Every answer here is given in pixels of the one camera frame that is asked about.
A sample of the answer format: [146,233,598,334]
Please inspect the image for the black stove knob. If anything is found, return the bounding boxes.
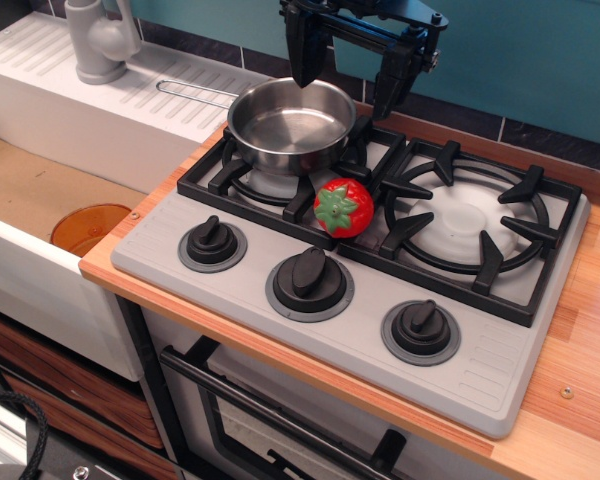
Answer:
[265,247,355,323]
[381,299,461,367]
[178,215,248,274]

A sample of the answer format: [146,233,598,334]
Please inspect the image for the black right burner grate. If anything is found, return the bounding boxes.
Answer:
[338,139,585,327]

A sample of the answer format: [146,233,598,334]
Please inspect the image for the black left burner grate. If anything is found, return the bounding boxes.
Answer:
[177,116,407,250]

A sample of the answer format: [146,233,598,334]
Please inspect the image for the grey toy stove top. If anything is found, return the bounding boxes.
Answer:
[111,128,591,438]

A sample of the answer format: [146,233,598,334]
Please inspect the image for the black left stove knob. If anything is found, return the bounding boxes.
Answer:
[178,215,248,274]

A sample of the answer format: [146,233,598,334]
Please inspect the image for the black middle stove knob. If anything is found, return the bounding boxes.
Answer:
[265,247,355,323]

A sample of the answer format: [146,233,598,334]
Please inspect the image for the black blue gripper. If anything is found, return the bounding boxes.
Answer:
[280,1,449,121]

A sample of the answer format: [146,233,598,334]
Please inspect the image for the black braided cable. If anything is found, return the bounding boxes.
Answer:
[0,390,49,480]

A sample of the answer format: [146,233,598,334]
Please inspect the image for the black right stove knob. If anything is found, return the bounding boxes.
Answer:
[381,299,461,367]

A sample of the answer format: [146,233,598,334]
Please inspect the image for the small steel saucepan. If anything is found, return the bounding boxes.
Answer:
[156,78,357,177]

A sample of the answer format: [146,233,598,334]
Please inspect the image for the black burner grate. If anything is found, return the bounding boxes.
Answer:
[177,116,407,250]
[338,139,585,327]

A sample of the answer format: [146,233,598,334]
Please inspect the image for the toy oven door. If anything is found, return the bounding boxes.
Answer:
[159,337,498,479]

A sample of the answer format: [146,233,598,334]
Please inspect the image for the wood grain drawer front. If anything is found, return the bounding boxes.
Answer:
[0,313,178,479]

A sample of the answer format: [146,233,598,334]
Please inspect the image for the red plastic toy strawberry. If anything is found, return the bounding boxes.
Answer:
[313,178,375,238]

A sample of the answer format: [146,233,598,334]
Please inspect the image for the white toy sink unit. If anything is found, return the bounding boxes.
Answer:
[0,13,262,381]

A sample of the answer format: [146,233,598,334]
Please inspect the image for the grey toy faucet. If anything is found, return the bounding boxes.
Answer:
[64,0,141,85]

